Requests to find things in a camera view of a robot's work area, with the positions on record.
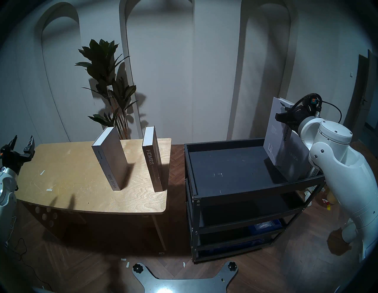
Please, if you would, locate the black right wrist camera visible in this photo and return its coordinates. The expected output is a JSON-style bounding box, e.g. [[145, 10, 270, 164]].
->
[[307, 94, 323, 108]]

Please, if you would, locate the black metal shelf cart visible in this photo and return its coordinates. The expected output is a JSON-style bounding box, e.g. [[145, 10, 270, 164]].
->
[[184, 135, 327, 263]]

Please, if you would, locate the grey metal robot base plate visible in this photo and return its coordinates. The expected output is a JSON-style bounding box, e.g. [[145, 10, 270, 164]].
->
[[132, 261, 238, 293]]

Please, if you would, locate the grey iaura book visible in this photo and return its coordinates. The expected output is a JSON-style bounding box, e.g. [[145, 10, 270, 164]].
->
[[276, 136, 313, 181]]

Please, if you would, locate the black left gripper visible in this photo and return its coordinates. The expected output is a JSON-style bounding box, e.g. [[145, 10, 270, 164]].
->
[[0, 135, 35, 175]]

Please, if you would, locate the large grey SPECIAL ISSUE book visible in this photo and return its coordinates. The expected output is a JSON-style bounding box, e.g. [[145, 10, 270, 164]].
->
[[91, 126, 129, 191]]

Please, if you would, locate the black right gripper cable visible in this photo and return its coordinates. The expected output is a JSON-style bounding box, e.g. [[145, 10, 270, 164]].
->
[[292, 93, 343, 124]]

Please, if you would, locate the brown HOMES book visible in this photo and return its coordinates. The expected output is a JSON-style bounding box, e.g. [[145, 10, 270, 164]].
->
[[142, 126, 163, 192]]

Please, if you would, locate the light wooden display table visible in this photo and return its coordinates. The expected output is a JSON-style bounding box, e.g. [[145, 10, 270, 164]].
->
[[16, 138, 172, 251]]

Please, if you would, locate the blue plastic bin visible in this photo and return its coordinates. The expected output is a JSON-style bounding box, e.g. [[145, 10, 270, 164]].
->
[[204, 239, 266, 255]]

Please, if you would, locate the grey Discontent book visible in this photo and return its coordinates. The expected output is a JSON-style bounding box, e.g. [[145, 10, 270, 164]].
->
[[263, 97, 310, 166]]

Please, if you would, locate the blue bin with clear bag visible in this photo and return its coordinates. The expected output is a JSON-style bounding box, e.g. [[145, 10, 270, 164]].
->
[[248, 218, 284, 234]]

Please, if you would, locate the dark grey door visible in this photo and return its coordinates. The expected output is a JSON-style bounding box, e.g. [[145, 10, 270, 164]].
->
[[340, 50, 378, 144]]

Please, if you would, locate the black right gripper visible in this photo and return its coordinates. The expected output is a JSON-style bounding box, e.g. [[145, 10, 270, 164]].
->
[[275, 105, 314, 133]]

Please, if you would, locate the tall green potted plant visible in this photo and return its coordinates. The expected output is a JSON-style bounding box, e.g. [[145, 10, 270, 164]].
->
[[75, 39, 139, 140]]

